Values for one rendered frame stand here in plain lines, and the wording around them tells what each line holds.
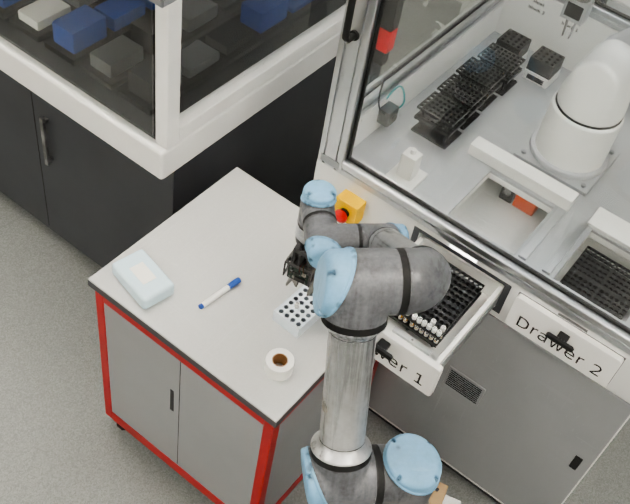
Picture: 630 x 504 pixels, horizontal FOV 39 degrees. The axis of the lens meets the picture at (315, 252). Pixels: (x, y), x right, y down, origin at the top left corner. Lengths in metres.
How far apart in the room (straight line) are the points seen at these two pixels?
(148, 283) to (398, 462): 0.86
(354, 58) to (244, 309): 0.68
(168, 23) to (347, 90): 0.46
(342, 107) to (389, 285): 0.87
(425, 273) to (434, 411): 1.33
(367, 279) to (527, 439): 1.27
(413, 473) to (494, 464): 1.10
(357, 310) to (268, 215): 1.06
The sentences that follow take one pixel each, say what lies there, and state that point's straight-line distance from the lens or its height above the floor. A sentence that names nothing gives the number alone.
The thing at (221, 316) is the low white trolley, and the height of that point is 0.76.
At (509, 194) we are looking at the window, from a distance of 2.12.
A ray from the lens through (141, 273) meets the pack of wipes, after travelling 2.28.
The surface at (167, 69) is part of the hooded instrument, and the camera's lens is 2.27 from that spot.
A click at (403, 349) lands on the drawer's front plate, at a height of 0.92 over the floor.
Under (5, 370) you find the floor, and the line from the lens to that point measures 3.12.
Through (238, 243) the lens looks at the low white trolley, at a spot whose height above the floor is 0.76.
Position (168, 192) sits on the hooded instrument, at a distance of 2.64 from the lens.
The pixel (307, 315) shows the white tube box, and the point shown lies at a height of 0.79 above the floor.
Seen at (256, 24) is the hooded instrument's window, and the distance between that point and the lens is 2.54.
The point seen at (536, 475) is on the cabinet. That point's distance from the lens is 2.73.
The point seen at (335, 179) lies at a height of 0.92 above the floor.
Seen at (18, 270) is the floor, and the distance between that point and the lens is 3.37.
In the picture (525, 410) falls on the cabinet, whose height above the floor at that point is 0.54.
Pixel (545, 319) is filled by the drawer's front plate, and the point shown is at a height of 0.91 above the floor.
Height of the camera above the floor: 2.57
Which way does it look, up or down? 48 degrees down
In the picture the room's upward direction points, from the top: 11 degrees clockwise
